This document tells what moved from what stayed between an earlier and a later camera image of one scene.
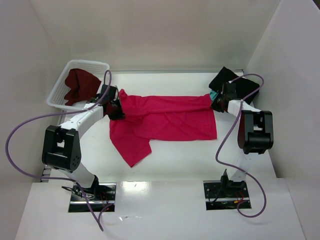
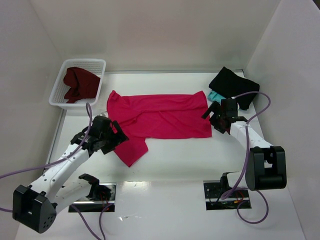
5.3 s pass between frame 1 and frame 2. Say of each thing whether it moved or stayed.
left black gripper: moved
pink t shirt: stayed
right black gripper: moved
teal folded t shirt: stayed
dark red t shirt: stayed
